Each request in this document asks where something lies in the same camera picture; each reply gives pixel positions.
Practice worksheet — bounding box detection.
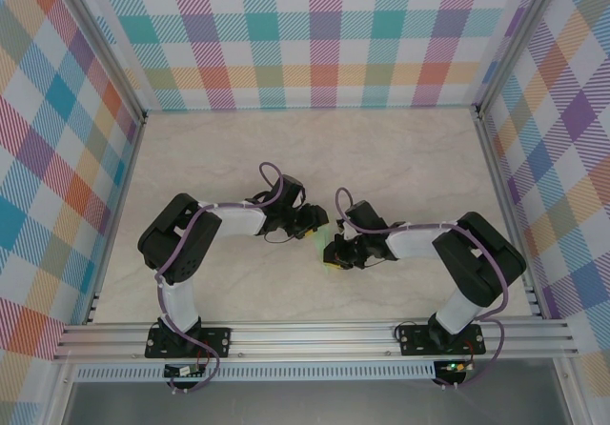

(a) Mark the aluminium frame post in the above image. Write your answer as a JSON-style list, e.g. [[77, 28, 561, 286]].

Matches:
[[47, 0, 149, 124], [474, 0, 568, 121]]

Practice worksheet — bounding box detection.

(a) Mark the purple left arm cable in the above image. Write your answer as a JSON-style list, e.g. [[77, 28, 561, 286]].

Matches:
[[154, 161, 287, 395]]

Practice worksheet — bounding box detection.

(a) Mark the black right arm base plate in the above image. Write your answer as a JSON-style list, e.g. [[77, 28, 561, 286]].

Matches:
[[397, 324, 487, 357]]

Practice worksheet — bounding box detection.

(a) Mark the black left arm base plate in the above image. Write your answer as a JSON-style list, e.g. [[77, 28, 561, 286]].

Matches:
[[145, 327, 233, 359]]

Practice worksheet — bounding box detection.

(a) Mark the slotted grey cable duct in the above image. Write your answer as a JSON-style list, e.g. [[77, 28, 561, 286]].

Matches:
[[75, 366, 437, 382]]

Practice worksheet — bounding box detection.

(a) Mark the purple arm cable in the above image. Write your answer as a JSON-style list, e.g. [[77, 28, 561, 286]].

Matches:
[[335, 186, 511, 391], [154, 161, 287, 395]]

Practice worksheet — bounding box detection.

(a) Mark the aluminium mounting rail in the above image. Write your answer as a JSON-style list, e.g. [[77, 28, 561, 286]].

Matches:
[[51, 318, 580, 362]]

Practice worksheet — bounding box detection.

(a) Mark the aluminium table side rail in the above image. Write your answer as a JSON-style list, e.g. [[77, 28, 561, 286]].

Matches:
[[471, 105, 549, 321]]

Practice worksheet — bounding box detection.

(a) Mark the small black circuit board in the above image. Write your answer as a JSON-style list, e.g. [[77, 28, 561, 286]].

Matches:
[[163, 363, 206, 378]]

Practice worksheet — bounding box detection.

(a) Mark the light green paper sheet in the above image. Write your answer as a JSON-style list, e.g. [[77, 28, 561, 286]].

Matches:
[[312, 223, 337, 270]]

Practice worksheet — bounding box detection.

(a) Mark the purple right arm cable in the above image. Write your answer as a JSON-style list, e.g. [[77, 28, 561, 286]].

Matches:
[[335, 186, 511, 391]]

